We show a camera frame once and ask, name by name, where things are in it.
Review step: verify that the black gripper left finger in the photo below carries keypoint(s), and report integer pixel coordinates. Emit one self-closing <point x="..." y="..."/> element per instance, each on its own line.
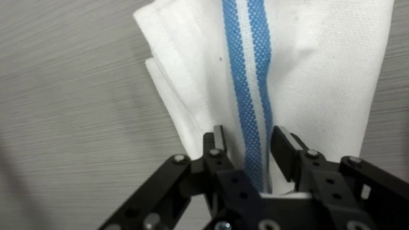
<point x="179" y="187"/>

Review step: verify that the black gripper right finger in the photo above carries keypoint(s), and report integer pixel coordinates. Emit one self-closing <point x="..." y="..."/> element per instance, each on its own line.
<point x="349" y="196"/>

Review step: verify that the white towel blue stripes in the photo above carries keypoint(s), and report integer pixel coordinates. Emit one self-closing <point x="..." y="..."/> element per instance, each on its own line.
<point x="319" y="64"/>

